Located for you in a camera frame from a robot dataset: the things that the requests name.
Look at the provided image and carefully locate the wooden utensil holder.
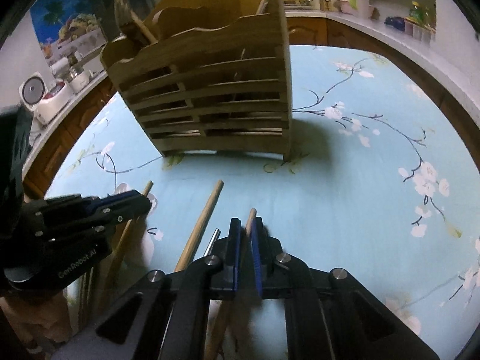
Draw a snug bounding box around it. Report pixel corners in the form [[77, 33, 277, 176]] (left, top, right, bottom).
[[101, 0, 292, 158]]

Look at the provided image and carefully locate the left human hand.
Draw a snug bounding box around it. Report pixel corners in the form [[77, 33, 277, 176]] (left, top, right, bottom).
[[1, 291, 72, 359]]

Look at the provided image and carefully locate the green drink bottle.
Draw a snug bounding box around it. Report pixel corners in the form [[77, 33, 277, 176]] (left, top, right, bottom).
[[409, 1, 429, 25]]

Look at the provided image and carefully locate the wooden chopstick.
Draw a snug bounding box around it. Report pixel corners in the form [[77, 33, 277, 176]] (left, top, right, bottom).
[[203, 208, 257, 359], [91, 179, 155, 316], [174, 180, 224, 272]]

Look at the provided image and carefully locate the large steel fork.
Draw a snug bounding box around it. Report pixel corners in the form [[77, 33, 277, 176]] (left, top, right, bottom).
[[114, 0, 149, 48]]

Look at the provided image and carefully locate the long wooden stick left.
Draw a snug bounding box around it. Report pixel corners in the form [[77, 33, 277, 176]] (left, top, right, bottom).
[[131, 8, 157, 45]]

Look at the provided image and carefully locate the pink cup stack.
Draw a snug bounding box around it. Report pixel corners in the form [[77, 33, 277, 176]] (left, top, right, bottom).
[[336, 0, 374, 19]]

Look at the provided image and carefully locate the spice jar set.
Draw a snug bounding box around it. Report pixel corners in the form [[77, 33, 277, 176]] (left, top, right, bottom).
[[404, 19, 435, 45]]

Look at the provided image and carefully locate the small steel lidded pot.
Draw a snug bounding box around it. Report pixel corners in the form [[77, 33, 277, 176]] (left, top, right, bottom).
[[68, 66, 91, 94]]

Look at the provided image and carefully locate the floral blue tablecloth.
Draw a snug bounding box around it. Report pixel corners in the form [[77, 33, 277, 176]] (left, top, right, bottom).
[[47, 46, 479, 359]]

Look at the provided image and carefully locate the fruit beach poster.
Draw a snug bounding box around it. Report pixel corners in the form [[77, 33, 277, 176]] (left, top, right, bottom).
[[30, 0, 107, 66]]

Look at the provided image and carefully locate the white rice cooker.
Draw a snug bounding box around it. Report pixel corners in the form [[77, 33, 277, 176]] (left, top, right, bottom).
[[19, 72, 74, 126]]

